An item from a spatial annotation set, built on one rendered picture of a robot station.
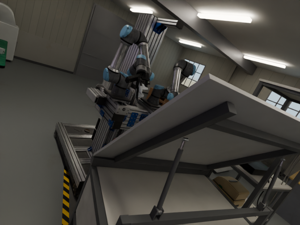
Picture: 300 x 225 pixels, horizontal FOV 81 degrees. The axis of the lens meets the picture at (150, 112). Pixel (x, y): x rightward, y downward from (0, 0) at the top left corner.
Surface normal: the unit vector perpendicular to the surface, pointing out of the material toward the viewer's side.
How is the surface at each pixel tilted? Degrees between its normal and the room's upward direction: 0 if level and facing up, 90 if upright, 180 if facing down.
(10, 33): 90
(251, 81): 90
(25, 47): 90
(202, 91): 132
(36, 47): 90
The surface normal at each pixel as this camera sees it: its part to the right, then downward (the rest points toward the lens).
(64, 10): 0.56, 0.44
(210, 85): 0.02, 0.89
